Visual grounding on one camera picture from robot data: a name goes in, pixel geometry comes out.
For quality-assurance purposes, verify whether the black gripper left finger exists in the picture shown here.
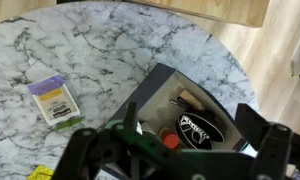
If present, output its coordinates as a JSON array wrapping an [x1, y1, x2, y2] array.
[[52, 102, 164, 180]]

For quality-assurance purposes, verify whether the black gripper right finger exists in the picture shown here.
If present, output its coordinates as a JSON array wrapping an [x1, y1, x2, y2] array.
[[235, 103, 300, 180]]

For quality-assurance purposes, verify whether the red bottle cap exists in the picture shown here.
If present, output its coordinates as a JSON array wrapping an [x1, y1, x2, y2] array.
[[161, 130, 179, 149]]

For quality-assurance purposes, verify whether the green small packet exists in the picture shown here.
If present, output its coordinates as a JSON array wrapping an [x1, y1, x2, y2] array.
[[55, 117, 83, 131]]

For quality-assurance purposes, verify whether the navy cardboard box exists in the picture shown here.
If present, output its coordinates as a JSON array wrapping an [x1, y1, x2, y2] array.
[[95, 63, 258, 180]]

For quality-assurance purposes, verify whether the black oval tin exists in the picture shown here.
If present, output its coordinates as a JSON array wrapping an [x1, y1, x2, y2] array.
[[176, 110, 225, 150]]

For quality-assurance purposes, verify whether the purple and white sachet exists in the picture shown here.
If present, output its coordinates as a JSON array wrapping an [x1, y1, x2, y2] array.
[[27, 74, 81, 126]]

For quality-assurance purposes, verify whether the yellow snack packet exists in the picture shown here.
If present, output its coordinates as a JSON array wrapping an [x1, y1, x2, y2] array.
[[26, 165, 54, 180]]

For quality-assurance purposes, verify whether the light wooden furniture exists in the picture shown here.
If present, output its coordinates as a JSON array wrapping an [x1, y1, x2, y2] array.
[[127, 0, 270, 27]]

